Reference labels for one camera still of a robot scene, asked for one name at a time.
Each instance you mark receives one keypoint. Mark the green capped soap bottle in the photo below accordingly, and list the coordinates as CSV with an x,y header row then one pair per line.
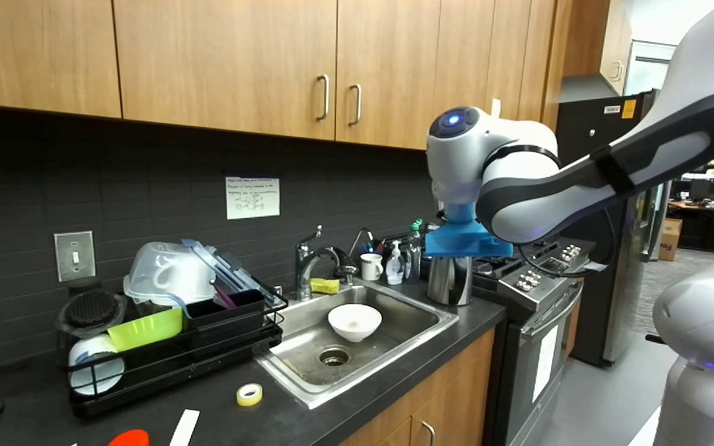
x,y
414,250

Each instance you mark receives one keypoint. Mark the wooden upper cabinets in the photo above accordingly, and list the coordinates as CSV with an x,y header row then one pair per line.
x,y
223,57

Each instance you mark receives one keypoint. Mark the clear plastic container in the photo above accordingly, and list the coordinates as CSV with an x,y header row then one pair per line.
x,y
166,274

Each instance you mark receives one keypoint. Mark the grey light switch plate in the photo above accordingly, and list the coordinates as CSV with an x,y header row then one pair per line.
x,y
74,256

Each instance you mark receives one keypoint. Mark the black round lid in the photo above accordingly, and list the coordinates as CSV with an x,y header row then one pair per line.
x,y
91,311

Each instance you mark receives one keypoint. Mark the black curved sprayer spout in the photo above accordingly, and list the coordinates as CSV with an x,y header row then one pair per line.
x,y
360,238

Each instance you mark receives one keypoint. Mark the yellow green sticky note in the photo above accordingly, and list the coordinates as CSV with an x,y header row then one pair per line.
x,y
494,106

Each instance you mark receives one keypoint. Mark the red round object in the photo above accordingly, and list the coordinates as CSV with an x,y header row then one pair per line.
x,y
130,438

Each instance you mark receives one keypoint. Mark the wooden lower cabinets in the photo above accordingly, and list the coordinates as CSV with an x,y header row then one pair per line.
x,y
440,397

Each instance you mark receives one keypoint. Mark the white bowl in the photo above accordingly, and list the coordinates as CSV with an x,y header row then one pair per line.
x,y
354,319

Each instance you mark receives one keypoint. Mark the background office desk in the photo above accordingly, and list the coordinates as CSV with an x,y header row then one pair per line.
x,y
705,210

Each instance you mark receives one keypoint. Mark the white paper research sign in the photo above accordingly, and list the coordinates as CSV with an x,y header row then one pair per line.
x,y
545,352

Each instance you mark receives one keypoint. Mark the white flat strip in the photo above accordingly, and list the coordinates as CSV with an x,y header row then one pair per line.
x,y
184,426

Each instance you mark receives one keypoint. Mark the white plate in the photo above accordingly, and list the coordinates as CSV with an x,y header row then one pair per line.
x,y
91,371

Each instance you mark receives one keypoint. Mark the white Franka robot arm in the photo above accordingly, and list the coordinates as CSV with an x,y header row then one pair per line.
x,y
705,312

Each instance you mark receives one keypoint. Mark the yellow fridge label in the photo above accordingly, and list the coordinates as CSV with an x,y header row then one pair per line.
x,y
627,110

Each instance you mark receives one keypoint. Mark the black refrigerator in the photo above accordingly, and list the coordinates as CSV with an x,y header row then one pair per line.
x,y
600,281

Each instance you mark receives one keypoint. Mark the white paper wall notice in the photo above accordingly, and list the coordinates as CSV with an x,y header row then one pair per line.
x,y
253,195

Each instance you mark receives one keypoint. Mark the cardboard box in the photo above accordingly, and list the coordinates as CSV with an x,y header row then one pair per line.
x,y
670,238

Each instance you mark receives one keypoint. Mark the white mug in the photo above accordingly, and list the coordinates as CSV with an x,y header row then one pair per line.
x,y
369,269

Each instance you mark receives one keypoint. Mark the clear soap dispenser bottle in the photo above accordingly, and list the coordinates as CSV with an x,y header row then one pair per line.
x,y
395,266

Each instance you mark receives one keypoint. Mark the stainless steel sink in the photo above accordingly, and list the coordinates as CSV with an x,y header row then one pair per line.
x,y
390,329

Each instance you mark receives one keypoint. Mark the yellow tape roll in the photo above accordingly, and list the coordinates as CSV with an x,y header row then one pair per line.
x,y
248,397

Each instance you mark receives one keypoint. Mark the wooden cabinets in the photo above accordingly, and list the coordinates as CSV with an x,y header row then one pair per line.
x,y
440,397
223,57

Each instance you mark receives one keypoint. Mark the chrome sink faucet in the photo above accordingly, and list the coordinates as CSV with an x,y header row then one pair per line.
x,y
305,264

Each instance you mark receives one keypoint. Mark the yellow green sponge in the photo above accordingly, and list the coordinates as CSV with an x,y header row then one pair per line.
x,y
325,286

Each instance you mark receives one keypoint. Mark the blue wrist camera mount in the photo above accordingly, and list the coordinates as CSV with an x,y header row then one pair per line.
x,y
458,240

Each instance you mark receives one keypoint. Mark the stainless steel gas stove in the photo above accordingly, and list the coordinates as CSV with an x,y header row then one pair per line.
x,y
532,329

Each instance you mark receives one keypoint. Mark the black dish rack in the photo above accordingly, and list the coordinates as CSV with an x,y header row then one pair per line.
x,y
208,348

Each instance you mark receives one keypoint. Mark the clear plastic board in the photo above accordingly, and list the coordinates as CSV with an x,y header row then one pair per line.
x,y
223,269

